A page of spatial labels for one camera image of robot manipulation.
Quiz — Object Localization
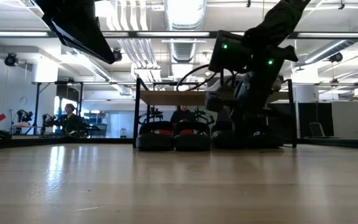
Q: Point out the black room divider panel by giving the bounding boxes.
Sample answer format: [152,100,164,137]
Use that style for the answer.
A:
[297,101,334,138]
[272,102,291,139]

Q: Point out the person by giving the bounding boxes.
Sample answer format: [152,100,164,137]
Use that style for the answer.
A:
[170,105,196,124]
[54,103,87,137]

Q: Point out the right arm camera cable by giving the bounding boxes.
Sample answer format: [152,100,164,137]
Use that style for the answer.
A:
[175,63,229,91]

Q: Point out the background station frame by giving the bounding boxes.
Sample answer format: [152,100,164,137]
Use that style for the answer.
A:
[31,80,358,110]

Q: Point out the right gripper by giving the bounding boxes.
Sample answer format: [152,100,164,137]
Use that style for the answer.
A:
[231,66,284,144]

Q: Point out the grey chair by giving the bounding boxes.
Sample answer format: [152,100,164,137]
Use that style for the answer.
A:
[305,121,335,139]

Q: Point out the wooden shelf with black frame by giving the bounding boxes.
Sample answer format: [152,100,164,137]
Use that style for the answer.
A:
[132,77,298,149]

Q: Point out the red storage bin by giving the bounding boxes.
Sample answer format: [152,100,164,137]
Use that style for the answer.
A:
[158,129,195,136]

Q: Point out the white slide sandal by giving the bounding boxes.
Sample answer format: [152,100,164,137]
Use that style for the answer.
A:
[272,75,285,91]

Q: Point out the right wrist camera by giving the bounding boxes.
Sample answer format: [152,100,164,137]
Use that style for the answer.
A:
[204,90,226,113]

